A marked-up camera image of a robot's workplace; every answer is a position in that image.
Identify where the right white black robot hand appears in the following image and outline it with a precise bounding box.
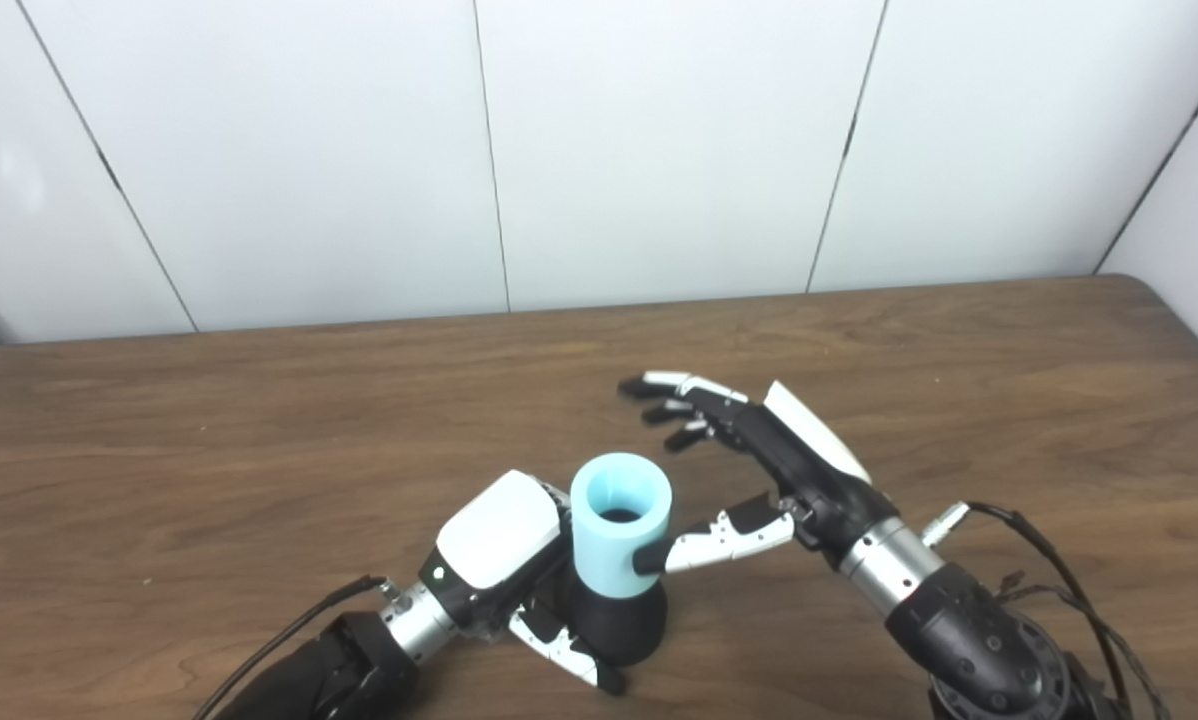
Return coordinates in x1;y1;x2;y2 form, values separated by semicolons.
618;371;900;576

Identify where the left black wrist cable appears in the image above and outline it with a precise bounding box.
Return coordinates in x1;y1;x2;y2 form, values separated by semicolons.
191;575;390;720

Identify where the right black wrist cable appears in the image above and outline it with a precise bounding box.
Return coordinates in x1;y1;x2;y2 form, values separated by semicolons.
921;500;1175;720

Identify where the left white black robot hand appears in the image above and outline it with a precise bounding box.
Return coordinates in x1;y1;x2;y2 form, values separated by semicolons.
419;470;628;696

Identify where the black funnel-shaped nozzle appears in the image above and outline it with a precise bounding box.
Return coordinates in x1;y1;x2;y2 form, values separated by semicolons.
564;506;668;668

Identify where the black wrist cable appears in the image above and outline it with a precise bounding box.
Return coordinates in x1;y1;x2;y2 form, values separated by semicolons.
921;500;1175;720
191;575;390;720

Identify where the light-blue cylindrical hose piece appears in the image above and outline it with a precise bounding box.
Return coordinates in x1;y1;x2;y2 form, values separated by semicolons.
570;452;674;601

